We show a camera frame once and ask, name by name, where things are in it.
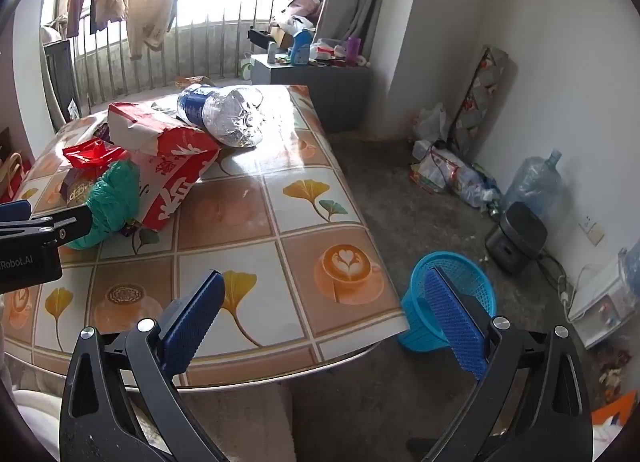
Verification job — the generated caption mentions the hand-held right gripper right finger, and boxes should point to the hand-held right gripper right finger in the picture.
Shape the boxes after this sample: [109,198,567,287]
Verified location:
[420,266,593,462]

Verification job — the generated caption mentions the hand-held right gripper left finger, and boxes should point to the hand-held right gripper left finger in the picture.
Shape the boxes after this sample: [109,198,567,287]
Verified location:
[59,269,231,462]

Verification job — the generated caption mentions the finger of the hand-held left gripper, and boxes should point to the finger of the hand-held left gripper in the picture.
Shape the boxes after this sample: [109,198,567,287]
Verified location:
[0,199,32,225]
[0,206,96,249]

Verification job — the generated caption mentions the blue plastic basket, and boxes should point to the blue plastic basket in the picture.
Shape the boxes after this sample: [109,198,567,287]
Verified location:
[397,251,497,353]

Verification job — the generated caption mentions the purple snack bag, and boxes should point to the purple snack bag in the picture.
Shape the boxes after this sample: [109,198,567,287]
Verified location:
[60,169,108,205]

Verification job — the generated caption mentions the green plastic bag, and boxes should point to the green plastic bag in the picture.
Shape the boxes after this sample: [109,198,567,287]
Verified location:
[65,160,142,250]

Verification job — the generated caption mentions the red wrapper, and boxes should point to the red wrapper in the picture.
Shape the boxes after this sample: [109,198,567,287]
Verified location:
[62,138,132,170]

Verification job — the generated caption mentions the red white paper bag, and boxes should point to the red white paper bag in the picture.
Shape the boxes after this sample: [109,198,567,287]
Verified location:
[107,102,221,233]

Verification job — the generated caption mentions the blue label plastic bottle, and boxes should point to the blue label plastic bottle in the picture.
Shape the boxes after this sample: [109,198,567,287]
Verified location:
[176,84,265,149]

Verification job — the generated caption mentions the dark grey rice cooker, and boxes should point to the dark grey rice cooker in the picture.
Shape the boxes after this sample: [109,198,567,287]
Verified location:
[485,202,548,277]

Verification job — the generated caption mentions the printed tile tablecloth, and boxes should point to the printed tile tablecloth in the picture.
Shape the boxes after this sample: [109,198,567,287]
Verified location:
[0,84,411,390]

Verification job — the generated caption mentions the black board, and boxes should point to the black board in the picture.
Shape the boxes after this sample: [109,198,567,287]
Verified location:
[44,39,81,123]

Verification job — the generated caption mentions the white plastic drawer unit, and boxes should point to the white plastic drawer unit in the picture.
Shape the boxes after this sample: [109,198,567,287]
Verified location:
[567,259,640,348]

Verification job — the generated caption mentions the pile of floor litter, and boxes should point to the pile of floor litter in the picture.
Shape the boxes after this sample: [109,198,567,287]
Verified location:
[410,142,501,210]

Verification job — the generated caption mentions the large water jug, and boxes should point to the large water jug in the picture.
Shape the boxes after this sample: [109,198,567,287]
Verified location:
[502,149,568,223]

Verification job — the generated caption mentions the white plastic bag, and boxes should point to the white plastic bag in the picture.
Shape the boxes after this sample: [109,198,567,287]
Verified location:
[412,102,448,143]

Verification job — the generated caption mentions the folded printed mat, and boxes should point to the folded printed mat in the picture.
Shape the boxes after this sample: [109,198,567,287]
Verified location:
[447,45,510,163]

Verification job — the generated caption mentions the beige hanging pants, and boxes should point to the beige hanging pants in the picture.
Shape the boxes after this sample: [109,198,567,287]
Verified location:
[125,0,181,60]

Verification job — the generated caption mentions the grey cabinet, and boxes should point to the grey cabinet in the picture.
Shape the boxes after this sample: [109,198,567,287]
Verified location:
[250,54,373,133]

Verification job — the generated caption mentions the metal railing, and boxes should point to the metal railing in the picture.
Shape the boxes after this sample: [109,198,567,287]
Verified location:
[70,0,331,107]

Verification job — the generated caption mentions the cardboard box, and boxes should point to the cardboard box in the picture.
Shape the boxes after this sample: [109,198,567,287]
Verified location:
[270,24,296,50]

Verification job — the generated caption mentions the blue detergent bottle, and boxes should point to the blue detergent bottle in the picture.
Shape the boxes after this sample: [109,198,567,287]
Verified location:
[290,29,313,66]

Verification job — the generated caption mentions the pink cloth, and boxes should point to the pink cloth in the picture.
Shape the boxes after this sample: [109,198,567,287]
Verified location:
[287,0,321,22]

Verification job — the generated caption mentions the white power cable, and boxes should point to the white power cable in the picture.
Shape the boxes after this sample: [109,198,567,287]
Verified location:
[537,242,596,323]

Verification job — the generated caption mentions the wall socket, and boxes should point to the wall socket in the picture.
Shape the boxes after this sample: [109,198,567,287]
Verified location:
[580,217,606,245]

